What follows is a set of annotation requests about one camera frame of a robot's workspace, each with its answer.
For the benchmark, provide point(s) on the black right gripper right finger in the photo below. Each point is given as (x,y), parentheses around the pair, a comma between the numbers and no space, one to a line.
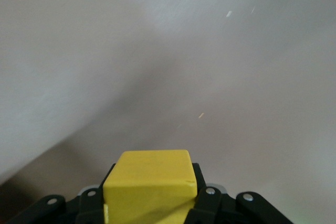
(225,208)

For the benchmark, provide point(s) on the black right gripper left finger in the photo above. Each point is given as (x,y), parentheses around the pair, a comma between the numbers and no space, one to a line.
(86,208)

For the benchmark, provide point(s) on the yellow block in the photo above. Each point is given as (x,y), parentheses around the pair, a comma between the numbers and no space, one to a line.
(152,182)

